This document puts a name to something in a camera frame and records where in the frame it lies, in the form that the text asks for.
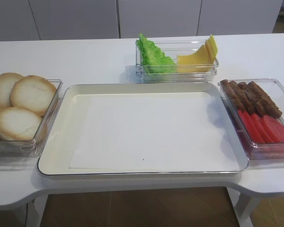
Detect brown patty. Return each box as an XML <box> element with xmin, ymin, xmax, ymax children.
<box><xmin>220</xmin><ymin>79</ymin><xmax>246</xmax><ymax>112</ymax></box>
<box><xmin>229</xmin><ymin>81</ymin><xmax>255</xmax><ymax>114</ymax></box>
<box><xmin>238</xmin><ymin>82</ymin><xmax>266</xmax><ymax>117</ymax></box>
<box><xmin>248</xmin><ymin>81</ymin><xmax>282</xmax><ymax>119</ymax></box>

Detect brown patty leftmost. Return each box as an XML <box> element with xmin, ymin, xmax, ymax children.
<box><xmin>220</xmin><ymin>79</ymin><xmax>246</xmax><ymax>112</ymax></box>

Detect front yellow cheese slice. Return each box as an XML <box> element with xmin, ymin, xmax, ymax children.
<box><xmin>177</xmin><ymin>44</ymin><xmax>215</xmax><ymax>73</ymax></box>

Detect red tomato slice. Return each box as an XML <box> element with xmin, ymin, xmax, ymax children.
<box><xmin>238</xmin><ymin>110</ymin><xmax>265</xmax><ymax>144</ymax></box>
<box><xmin>250</xmin><ymin>113</ymin><xmax>281</xmax><ymax>143</ymax></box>
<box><xmin>261</xmin><ymin>115</ymin><xmax>284</xmax><ymax>143</ymax></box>

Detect clear bun container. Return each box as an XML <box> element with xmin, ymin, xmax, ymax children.
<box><xmin>0</xmin><ymin>79</ymin><xmax>62</xmax><ymax>157</ymax></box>

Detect brown patty rightmost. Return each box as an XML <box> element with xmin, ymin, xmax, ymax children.
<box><xmin>248</xmin><ymin>81</ymin><xmax>282</xmax><ymax>119</ymax></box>

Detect clear lettuce cheese container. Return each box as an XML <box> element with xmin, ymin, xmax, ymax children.
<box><xmin>136</xmin><ymin>39</ymin><xmax>219</xmax><ymax>83</ymax></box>

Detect white metal tray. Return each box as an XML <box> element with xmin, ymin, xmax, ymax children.
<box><xmin>37</xmin><ymin>82</ymin><xmax>249</xmax><ymax>176</ymax></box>

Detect red tomato slice right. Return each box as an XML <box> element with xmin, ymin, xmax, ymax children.
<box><xmin>261</xmin><ymin>115</ymin><xmax>284</xmax><ymax>143</ymax></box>

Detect clear meat tomato container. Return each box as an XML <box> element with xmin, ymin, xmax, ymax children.
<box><xmin>219</xmin><ymin>79</ymin><xmax>284</xmax><ymax>160</ymax></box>

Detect red tomato slice left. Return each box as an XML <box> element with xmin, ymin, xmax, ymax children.
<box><xmin>238</xmin><ymin>110</ymin><xmax>265</xmax><ymax>144</ymax></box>

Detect green lettuce leaf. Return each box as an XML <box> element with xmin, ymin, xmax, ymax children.
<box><xmin>136</xmin><ymin>34</ymin><xmax>176</xmax><ymax>74</ymax></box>

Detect red tomato slice middle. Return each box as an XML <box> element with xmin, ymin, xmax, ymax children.
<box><xmin>250</xmin><ymin>113</ymin><xmax>281</xmax><ymax>143</ymax></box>

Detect rear yellow cheese slices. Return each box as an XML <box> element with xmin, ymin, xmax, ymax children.
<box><xmin>205</xmin><ymin>35</ymin><xmax>218</xmax><ymax>61</ymax></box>

